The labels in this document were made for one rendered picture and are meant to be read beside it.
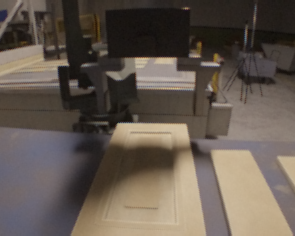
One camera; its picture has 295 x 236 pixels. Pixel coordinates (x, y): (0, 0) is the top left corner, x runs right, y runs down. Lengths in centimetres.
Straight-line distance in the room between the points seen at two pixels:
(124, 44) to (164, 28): 11
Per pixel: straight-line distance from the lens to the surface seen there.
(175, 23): 55
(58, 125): 258
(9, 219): 55
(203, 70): 61
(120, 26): 56
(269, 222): 48
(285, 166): 66
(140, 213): 45
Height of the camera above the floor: 141
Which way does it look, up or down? 25 degrees down
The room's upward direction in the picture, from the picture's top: 1 degrees counter-clockwise
